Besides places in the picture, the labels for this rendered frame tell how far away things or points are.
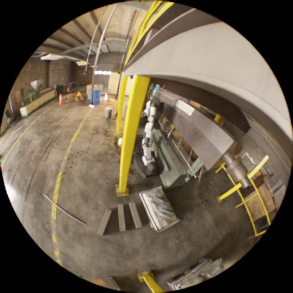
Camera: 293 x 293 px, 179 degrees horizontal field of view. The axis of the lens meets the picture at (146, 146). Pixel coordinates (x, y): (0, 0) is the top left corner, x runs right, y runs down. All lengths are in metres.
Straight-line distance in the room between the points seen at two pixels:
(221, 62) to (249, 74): 0.06
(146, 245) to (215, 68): 1.83
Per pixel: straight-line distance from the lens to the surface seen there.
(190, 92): 0.61
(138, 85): 0.61
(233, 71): 0.18
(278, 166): 2.63
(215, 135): 1.20
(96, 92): 5.39
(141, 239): 1.71
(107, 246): 1.72
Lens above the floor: 1.67
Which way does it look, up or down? 39 degrees down
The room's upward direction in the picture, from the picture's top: 18 degrees clockwise
